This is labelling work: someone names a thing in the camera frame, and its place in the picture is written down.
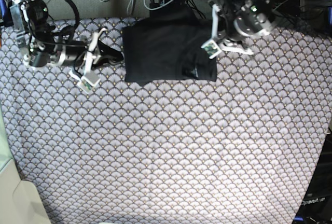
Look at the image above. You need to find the black cable bundle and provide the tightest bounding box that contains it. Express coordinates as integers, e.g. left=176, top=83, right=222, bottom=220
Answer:
left=269, top=0, right=327, bottom=27

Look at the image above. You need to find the black OpenArm case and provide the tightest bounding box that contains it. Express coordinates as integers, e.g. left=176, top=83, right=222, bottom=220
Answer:
left=293, top=133, right=331, bottom=223

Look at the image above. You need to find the blue clamp edge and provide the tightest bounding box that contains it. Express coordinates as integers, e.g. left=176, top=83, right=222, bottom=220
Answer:
left=324, top=7, right=332, bottom=36
left=0, top=0, right=7, bottom=26

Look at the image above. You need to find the beige plastic bin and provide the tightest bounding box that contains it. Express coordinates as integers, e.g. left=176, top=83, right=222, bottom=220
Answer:
left=1, top=118, right=50, bottom=223

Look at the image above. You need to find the blue clamp left edge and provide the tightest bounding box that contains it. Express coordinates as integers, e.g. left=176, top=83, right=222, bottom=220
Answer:
left=0, top=0, right=7, bottom=26

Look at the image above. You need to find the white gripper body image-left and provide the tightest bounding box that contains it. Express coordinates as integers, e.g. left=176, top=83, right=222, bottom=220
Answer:
left=69, top=27, right=107, bottom=94

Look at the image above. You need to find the fan-patterned table cloth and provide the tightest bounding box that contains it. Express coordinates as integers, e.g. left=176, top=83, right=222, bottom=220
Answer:
left=1, top=27, right=331, bottom=223

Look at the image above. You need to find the dark grey T-shirt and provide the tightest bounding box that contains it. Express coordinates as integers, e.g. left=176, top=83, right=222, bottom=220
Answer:
left=122, top=5, right=217, bottom=86

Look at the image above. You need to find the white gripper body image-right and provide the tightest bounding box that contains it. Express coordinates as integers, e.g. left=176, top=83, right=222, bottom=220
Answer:
left=201, top=0, right=254, bottom=59

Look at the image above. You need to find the blue clamp right edge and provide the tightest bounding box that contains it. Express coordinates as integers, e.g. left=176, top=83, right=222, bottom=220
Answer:
left=324, top=7, right=332, bottom=36

